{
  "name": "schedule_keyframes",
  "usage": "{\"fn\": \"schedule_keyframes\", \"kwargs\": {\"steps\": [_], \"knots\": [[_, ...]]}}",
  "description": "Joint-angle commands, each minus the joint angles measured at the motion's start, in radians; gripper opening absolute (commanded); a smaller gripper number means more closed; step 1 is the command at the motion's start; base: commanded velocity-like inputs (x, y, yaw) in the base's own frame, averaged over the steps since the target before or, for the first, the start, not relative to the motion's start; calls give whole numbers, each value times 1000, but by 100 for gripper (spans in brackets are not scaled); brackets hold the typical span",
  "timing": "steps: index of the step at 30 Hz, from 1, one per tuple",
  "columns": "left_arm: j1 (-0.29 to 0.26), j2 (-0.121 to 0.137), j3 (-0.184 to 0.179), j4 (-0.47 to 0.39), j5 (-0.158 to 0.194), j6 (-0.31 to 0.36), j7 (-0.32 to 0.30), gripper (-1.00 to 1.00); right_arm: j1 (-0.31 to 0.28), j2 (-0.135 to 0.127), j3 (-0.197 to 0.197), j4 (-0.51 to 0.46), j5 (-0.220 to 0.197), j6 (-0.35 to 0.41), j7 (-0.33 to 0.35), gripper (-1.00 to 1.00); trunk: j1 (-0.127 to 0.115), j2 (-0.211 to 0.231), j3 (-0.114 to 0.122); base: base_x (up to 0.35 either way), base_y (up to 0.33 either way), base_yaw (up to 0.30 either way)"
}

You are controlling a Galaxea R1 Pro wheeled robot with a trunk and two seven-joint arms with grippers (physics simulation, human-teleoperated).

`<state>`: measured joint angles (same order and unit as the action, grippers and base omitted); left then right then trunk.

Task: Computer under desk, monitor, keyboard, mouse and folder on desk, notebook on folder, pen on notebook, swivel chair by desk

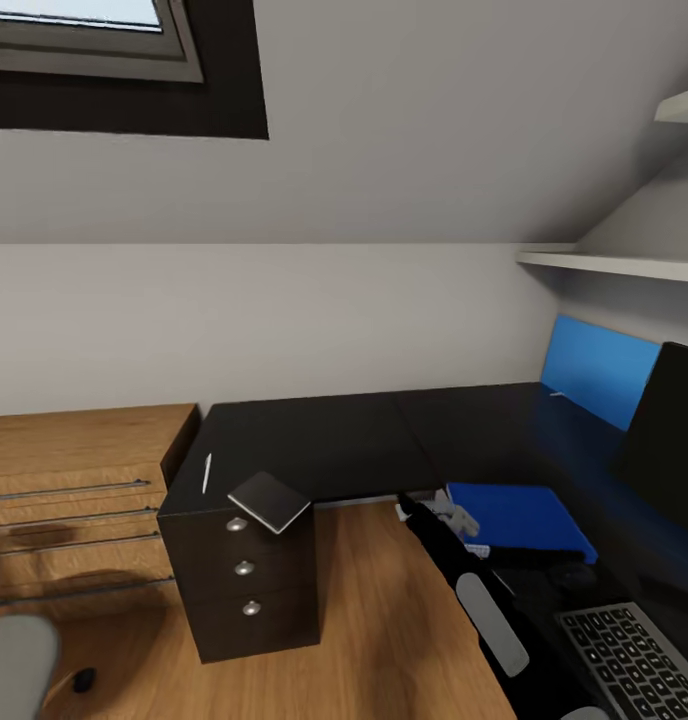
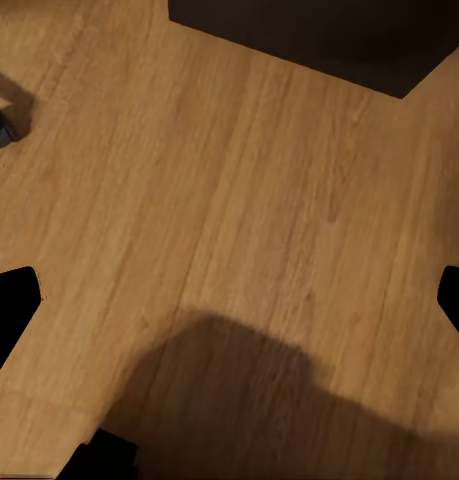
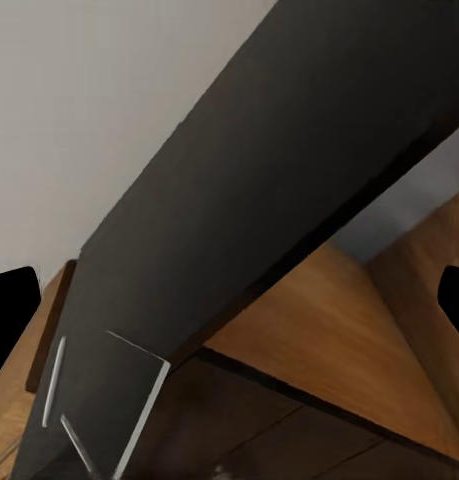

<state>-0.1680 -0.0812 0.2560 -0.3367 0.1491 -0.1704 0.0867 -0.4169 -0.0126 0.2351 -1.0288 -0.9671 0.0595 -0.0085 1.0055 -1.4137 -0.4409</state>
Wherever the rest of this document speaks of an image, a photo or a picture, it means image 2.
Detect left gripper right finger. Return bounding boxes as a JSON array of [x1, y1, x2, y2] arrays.
[[437, 265, 459, 332]]

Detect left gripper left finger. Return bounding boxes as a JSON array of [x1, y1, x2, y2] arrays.
[[0, 266, 41, 370]]

